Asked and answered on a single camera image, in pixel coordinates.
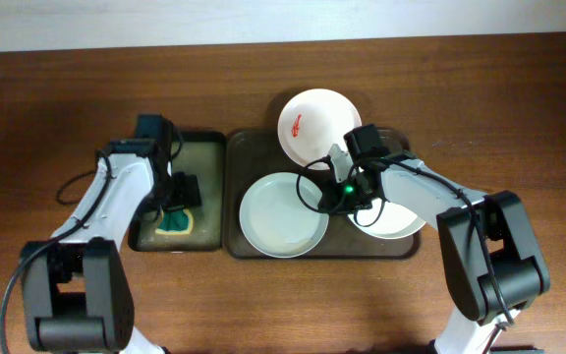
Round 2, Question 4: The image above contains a white pink plate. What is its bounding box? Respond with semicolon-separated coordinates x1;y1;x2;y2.
277;88;362;166

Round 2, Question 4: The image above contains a green yellow sponge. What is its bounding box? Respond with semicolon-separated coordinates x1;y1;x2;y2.
155;208;195;236

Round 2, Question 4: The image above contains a light blue plate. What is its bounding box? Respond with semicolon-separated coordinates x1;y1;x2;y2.
239;172;329;259

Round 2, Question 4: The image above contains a black water tray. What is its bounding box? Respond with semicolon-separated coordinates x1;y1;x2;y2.
128;132;226;252

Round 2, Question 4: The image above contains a brown serving tray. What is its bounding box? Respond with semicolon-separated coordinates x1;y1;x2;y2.
221;130;422;261

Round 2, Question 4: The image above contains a white cream plate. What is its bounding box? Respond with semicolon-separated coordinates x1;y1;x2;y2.
348;199;425;240

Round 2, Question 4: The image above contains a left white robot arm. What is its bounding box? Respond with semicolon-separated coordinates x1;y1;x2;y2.
17;139;175;353

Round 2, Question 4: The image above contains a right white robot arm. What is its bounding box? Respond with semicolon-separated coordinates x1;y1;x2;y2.
318;151;551;353

